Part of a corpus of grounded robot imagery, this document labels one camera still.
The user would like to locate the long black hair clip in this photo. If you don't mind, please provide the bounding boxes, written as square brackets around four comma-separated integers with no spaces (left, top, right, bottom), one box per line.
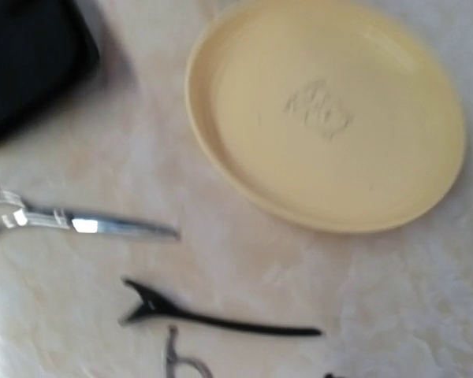
[121,277,324,337]

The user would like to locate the straight silver scissors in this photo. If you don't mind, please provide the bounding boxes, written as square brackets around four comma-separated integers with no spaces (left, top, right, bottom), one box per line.
[0,188,181,241]

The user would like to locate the black zip tool case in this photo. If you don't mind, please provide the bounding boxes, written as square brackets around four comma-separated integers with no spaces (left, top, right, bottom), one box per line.
[0,1,100,141]

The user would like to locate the cream round plate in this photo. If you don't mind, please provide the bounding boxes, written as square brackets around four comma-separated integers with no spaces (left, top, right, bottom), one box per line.
[185,1,467,234]

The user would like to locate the thinning silver scissors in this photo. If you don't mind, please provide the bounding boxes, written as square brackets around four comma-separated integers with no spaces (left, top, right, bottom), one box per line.
[164,324,214,378]

